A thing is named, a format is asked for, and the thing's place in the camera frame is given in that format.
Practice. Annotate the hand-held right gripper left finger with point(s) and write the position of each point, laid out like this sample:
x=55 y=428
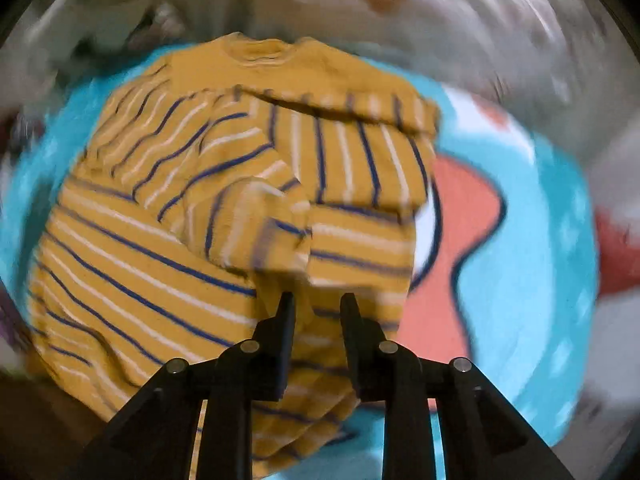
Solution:
x=285 y=345

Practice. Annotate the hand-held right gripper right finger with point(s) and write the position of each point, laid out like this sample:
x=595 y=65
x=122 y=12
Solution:
x=352 y=345

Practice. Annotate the yellow striped sweater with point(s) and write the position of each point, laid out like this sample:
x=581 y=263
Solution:
x=150 y=240

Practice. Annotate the turquoise printed blanket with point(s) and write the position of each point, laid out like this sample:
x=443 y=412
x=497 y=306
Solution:
x=530 y=260

